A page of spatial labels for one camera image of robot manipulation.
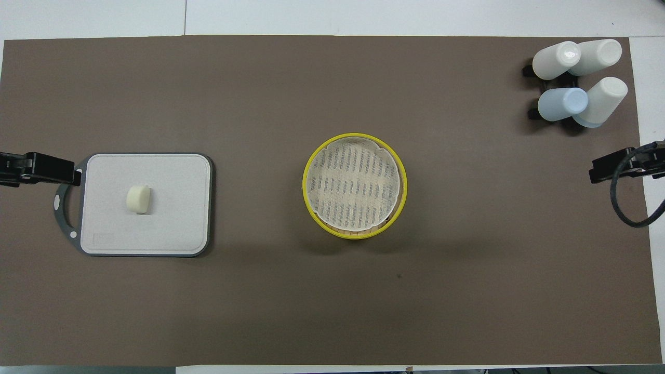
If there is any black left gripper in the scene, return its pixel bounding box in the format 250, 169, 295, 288
0, 152, 83, 188

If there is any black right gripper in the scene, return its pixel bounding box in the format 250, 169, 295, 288
588, 139, 665, 184

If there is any cream steamed bun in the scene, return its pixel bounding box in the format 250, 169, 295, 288
126, 184, 152, 215

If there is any yellow rimmed bamboo steamer lid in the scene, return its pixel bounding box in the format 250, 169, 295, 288
302, 132, 408, 237

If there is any yellow rimmed bamboo steamer basket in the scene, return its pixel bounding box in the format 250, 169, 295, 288
312, 205, 403, 241

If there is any white cup with blue rim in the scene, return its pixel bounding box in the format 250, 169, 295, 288
573, 76, 629, 128
568, 38, 623, 77

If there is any light blue plastic cup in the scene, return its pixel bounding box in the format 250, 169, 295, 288
537, 87, 589, 123

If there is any black cup rack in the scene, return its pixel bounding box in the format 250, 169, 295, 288
522, 62, 585, 130

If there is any cream plastic cup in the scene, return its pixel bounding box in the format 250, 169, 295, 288
532, 41, 582, 81

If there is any white cutting board grey rim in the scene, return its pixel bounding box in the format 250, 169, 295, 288
53, 152, 215, 258

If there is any brown table mat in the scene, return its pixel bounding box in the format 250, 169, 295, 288
0, 34, 663, 367

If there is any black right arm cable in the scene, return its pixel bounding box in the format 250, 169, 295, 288
610, 145, 665, 228

